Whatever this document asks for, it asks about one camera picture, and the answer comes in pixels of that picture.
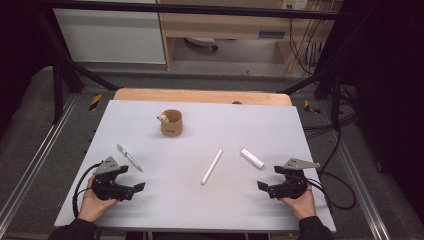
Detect yellow black floor tape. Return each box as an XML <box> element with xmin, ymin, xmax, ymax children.
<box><xmin>88</xmin><ymin>93</ymin><xmax>103</xmax><ymax>113</ymax></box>
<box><xmin>303</xmin><ymin>99</ymin><xmax>322</xmax><ymax>116</ymax></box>

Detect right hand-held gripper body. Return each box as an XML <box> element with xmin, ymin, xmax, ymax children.
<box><xmin>269</xmin><ymin>157</ymin><xmax>321</xmax><ymax>200</ymax></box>

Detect hanging cables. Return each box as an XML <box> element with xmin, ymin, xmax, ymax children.
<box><xmin>287</xmin><ymin>9</ymin><xmax>329</xmax><ymax>76</ymax></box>

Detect hand-held gripper cable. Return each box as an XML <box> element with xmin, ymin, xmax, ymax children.
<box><xmin>72</xmin><ymin>162</ymin><xmax>102</xmax><ymax>219</ymax></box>
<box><xmin>307</xmin><ymin>171</ymin><xmax>357</xmax><ymax>212</ymax></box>

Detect light wooden desk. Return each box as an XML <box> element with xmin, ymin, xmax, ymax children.
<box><xmin>156</xmin><ymin>0</ymin><xmax>344</xmax><ymax>72</ymax></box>

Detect wooden table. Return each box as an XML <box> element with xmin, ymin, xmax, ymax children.
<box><xmin>113</xmin><ymin>87</ymin><xmax>293</xmax><ymax>107</ymax></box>

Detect black floor cable bundle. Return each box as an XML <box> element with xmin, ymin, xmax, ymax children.
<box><xmin>302</xmin><ymin>85</ymin><xmax>358</xmax><ymax>141</ymax></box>

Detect white wall socket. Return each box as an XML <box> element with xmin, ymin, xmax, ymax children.
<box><xmin>281</xmin><ymin>0</ymin><xmax>309</xmax><ymax>11</ymax></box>

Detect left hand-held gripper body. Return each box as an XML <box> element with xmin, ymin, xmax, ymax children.
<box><xmin>91</xmin><ymin>156</ymin><xmax>134</xmax><ymax>202</ymax></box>

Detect person's right hand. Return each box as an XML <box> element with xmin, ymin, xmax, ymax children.
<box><xmin>279</xmin><ymin>185</ymin><xmax>317</xmax><ymax>221</ymax></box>

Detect left hand-held gripper cable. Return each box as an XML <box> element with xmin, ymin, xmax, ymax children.
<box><xmin>72</xmin><ymin>162</ymin><xmax>102</xmax><ymax>219</ymax></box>

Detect wooden pen holder cup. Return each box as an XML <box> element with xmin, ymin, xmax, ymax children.
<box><xmin>156</xmin><ymin>109</ymin><xmax>184</xmax><ymax>137</ymax></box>

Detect person's left hand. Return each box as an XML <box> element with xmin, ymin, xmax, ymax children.
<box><xmin>78</xmin><ymin>176</ymin><xmax>118</xmax><ymax>223</ymax></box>

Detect short white marker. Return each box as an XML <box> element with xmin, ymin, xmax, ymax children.
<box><xmin>240</xmin><ymin>148</ymin><xmax>266</xmax><ymax>170</ymax></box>

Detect right hand-held gripper cable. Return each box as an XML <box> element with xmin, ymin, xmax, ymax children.
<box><xmin>307</xmin><ymin>171</ymin><xmax>357</xmax><ymax>212</ymax></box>

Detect aluminium floor rail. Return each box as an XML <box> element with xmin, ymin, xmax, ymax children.
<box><xmin>315</xmin><ymin>99</ymin><xmax>392</xmax><ymax>240</ymax></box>
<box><xmin>0</xmin><ymin>94</ymin><xmax>80</xmax><ymax>222</ymax></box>

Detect white cabinet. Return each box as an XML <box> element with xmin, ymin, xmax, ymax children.
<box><xmin>53</xmin><ymin>0</ymin><xmax>167</xmax><ymax>65</ymax></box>

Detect black horizontal frame bar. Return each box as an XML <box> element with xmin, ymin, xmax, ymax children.
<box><xmin>33</xmin><ymin>0</ymin><xmax>355</xmax><ymax>21</ymax></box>

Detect long white pen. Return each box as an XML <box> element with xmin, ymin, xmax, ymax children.
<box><xmin>200</xmin><ymin>148</ymin><xmax>224</xmax><ymax>186</ymax></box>

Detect silver clear pen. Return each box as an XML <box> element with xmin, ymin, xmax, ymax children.
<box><xmin>116</xmin><ymin>143</ymin><xmax>144</xmax><ymax>173</ymax></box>

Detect black metal stand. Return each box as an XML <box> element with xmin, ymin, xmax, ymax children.
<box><xmin>35</xmin><ymin>9</ymin><xmax>120</xmax><ymax>125</ymax></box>
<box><xmin>279</xmin><ymin>61</ymin><xmax>345</xmax><ymax>132</ymax></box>

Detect white chair base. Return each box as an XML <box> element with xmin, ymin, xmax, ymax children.
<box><xmin>183</xmin><ymin>36</ymin><xmax>220</xmax><ymax>52</ymax></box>

